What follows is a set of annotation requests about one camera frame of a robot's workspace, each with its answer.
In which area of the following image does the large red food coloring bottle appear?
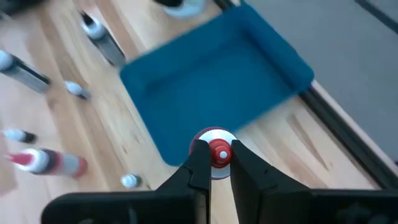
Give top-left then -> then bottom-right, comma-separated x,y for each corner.
188,126 -> 239,180

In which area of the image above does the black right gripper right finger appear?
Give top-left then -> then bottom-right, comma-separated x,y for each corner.
230,139 -> 398,224

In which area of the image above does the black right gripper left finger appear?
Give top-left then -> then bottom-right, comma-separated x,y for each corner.
42,139 -> 212,224

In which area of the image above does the large green food coloring bottle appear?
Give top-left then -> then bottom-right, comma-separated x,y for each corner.
0,49 -> 51,94

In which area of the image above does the black table edge rail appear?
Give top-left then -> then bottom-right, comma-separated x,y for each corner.
214,0 -> 398,190

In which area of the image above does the large pink food coloring bottle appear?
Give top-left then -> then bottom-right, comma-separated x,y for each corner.
6,147 -> 88,180

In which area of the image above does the blue plastic bin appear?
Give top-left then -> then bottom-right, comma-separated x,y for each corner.
119,2 -> 315,167

